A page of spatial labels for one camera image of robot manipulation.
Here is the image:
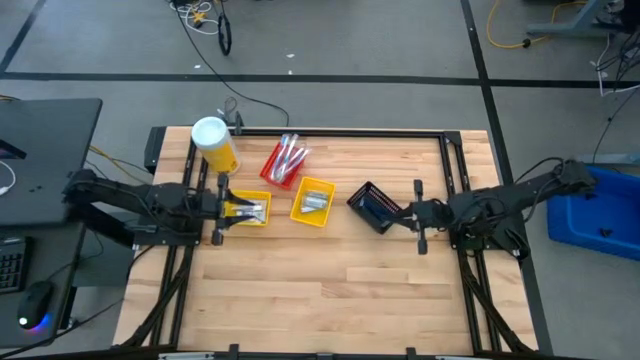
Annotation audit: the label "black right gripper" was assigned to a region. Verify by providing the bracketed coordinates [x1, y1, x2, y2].
[392, 179, 450, 255]

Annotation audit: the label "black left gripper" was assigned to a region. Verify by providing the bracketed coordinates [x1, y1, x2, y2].
[192, 172, 250, 246]

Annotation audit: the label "blue disposable razor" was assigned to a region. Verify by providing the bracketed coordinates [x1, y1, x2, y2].
[359, 197, 386, 221]
[367, 202, 396, 227]

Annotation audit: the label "blue white toothbrush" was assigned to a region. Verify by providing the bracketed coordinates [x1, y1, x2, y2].
[277, 132, 301, 182]
[273, 144, 305, 184]

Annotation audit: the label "red white toothbrush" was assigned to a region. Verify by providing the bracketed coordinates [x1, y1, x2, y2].
[279, 146, 312, 184]

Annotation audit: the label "black plastic basket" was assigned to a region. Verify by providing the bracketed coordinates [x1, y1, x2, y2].
[346, 180, 404, 236]

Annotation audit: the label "yellow plastic basket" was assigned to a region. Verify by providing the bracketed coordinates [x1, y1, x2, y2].
[223, 188, 273, 228]
[289, 175, 337, 229]

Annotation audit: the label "red plastic basket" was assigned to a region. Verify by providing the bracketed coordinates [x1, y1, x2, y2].
[258, 141, 307, 191]

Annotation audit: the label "yellow wipes canister white lid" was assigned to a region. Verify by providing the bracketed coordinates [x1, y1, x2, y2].
[190, 116, 242, 177]

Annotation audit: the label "dark grey desk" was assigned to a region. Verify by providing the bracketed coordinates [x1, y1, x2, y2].
[0, 222, 86, 350]

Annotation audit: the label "blue plastic bin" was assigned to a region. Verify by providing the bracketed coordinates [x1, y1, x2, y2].
[546, 161, 640, 262]

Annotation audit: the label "black desk panel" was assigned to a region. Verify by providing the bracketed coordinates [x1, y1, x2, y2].
[0, 98, 104, 227]

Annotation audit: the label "grey desk foot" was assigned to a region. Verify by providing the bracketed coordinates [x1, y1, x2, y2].
[573, 153, 640, 167]

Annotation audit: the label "black computer mouse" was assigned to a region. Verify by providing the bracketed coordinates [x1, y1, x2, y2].
[16, 279, 56, 332]

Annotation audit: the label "black backlit keyboard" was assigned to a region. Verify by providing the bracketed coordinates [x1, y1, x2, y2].
[0, 235, 27, 295]

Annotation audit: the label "grey desk leg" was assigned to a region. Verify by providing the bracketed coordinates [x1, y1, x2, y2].
[524, 0, 627, 40]

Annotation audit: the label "black aluminium table frame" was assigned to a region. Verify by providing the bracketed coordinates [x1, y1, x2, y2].
[117, 124, 539, 360]

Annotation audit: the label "long black floor cable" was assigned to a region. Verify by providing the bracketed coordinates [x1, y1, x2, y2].
[174, 0, 291, 127]

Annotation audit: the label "yellow wires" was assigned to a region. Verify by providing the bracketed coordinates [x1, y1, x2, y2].
[88, 144, 154, 187]

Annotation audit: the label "black cable loop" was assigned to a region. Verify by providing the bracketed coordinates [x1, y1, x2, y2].
[216, 12, 234, 57]

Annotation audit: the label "white cable bundle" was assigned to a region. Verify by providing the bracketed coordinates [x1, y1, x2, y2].
[168, 0, 222, 37]

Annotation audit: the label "yellow floor cable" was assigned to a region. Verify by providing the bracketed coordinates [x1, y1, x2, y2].
[486, 0, 589, 50]

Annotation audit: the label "white desk cable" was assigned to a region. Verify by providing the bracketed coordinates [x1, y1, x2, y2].
[0, 159, 17, 197]

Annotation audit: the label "white floor cable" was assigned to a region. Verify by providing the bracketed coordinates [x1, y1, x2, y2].
[597, 34, 640, 97]

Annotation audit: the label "tangled black cables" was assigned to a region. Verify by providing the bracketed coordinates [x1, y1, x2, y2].
[594, 0, 640, 91]

